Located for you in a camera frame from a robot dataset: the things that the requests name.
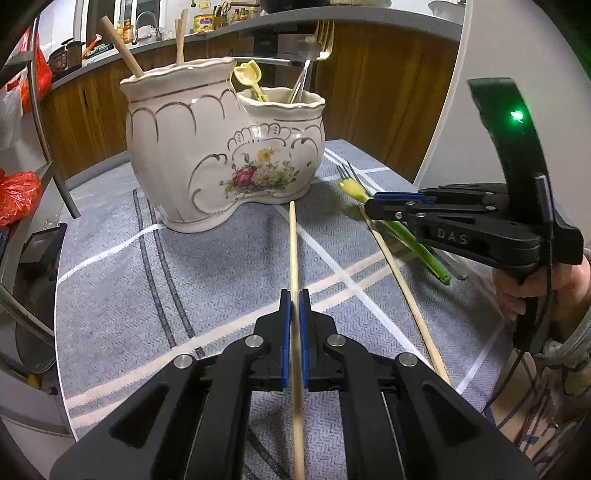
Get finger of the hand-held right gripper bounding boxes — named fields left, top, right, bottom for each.
left=372, top=184, right=509, bottom=205
left=364, top=200, right=491, bottom=225

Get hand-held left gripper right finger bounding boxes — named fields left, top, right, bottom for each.
left=299, top=288, right=539, bottom=480

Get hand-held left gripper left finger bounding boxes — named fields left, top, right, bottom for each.
left=50, top=288, right=293, bottom=480

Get green handled fork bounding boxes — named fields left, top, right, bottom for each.
left=337, top=164, right=452, bottom=284

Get gold metal fork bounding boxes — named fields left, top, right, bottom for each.
left=314, top=19, right=336, bottom=62

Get silver scalloped dessert spoon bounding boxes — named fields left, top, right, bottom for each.
left=288, top=38, right=322, bottom=105

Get green handled yellow spoon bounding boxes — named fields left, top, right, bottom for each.
left=233, top=60, right=269, bottom=103

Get cream floral ceramic utensil holder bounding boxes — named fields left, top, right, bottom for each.
left=120, top=58, right=327, bottom=234

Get person's right forearm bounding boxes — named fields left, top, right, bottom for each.
left=482, top=318, right=591, bottom=467

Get person's right hand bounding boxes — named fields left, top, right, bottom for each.
left=492, top=254, right=591, bottom=344

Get wooden kitchen cabinets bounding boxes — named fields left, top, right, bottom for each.
left=39, top=18, right=462, bottom=185

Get grey plaid table cloth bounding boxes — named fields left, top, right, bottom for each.
left=55, top=138, right=518, bottom=480

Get grey kitchen countertop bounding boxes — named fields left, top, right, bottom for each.
left=46, top=7, right=465, bottom=88

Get stainless built-in appliance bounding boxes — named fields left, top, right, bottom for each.
left=231, top=33, right=320, bottom=93

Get crumpled red plastic bag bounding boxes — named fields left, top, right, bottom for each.
left=0, top=168, right=43, bottom=227

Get metal sink faucet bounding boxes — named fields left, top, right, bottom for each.
left=134, top=11, right=163, bottom=45

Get white plastic bag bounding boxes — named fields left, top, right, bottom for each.
left=0, top=83, right=25, bottom=149

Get dark pressure cooker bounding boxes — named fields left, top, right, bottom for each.
left=48, top=41, right=88, bottom=73

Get hanging red plastic bag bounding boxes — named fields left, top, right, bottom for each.
left=21, top=28, right=54, bottom=114

